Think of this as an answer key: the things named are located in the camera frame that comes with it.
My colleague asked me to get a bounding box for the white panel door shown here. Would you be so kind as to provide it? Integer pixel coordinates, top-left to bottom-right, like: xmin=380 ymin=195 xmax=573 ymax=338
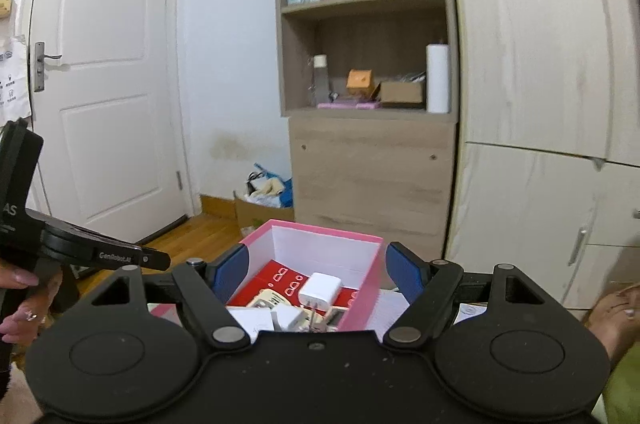
xmin=20 ymin=0 xmax=193 ymax=250

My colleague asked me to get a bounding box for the white printed sheet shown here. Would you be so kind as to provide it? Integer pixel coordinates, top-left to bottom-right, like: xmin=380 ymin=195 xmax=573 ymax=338
xmin=0 ymin=35 xmax=35 ymax=125

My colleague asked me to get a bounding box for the small orange box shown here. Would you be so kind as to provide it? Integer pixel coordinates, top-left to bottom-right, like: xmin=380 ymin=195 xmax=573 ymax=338
xmin=346 ymin=69 xmax=376 ymax=99

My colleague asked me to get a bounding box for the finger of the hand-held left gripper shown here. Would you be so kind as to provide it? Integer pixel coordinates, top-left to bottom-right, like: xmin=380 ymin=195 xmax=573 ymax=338
xmin=29 ymin=209 xmax=172 ymax=272

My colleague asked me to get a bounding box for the clear bottle with white cap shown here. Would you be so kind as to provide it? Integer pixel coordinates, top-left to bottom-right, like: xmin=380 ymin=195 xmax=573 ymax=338
xmin=312 ymin=54 xmax=329 ymax=107

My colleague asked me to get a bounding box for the pink shoe box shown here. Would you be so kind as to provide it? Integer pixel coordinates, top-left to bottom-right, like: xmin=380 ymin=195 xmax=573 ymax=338
xmin=150 ymin=219 xmax=386 ymax=333

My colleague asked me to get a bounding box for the white charger with grey print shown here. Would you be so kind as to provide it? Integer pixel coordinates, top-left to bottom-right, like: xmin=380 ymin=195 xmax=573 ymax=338
xmin=298 ymin=272 xmax=342 ymax=312

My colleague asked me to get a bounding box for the flat pink packet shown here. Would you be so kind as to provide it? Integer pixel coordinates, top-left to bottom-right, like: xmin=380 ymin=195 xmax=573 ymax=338
xmin=316 ymin=100 xmax=382 ymax=110

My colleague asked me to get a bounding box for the blue and white plastic bag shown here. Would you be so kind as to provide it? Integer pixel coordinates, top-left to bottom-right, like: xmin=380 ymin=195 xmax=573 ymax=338
xmin=244 ymin=163 xmax=295 ymax=209

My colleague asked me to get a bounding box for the cream remote with purple buttons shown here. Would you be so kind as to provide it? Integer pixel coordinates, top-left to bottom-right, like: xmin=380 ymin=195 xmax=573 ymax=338
xmin=245 ymin=289 xmax=288 ymax=310

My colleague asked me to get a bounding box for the metal door handle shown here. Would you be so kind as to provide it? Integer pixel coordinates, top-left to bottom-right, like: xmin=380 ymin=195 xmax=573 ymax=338
xmin=32 ymin=41 xmax=63 ymax=94

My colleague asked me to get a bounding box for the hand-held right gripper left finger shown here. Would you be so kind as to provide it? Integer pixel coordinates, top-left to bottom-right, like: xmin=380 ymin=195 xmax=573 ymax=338
xmin=91 ymin=243 xmax=251 ymax=351

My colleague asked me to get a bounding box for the white paper roll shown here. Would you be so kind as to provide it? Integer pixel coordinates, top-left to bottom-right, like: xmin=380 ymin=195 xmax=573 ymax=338
xmin=425 ymin=41 xmax=452 ymax=114

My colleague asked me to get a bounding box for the wooden shelf cabinet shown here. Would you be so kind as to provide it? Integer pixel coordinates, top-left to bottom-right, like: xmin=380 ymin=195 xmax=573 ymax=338
xmin=272 ymin=0 xmax=461 ymax=250

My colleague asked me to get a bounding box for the red patterned flat box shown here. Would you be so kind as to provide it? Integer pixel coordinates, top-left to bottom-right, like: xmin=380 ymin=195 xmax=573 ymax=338
xmin=227 ymin=260 xmax=361 ymax=330

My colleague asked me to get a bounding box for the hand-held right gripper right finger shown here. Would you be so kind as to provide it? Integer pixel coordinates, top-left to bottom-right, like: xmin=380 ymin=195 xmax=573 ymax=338
xmin=383 ymin=241 xmax=545 ymax=349

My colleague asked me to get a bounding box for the white rounded charger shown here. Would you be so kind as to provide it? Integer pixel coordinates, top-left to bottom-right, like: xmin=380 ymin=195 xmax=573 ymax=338
xmin=270 ymin=304 xmax=306 ymax=332

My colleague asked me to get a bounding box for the green garment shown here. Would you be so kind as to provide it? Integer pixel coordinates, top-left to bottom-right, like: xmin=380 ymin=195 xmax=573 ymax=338
xmin=597 ymin=344 xmax=640 ymax=424

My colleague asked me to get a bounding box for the small brown cardboard box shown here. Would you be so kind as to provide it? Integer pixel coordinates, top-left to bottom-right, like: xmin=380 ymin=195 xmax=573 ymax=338
xmin=370 ymin=80 xmax=427 ymax=109

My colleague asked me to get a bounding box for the light wooden wardrobe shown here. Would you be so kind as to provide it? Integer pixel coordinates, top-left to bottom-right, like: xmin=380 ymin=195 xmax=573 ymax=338
xmin=440 ymin=0 xmax=640 ymax=310

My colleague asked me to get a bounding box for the person's left hand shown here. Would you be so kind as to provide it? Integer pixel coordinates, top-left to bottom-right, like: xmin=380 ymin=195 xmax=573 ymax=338
xmin=0 ymin=261 xmax=65 ymax=345

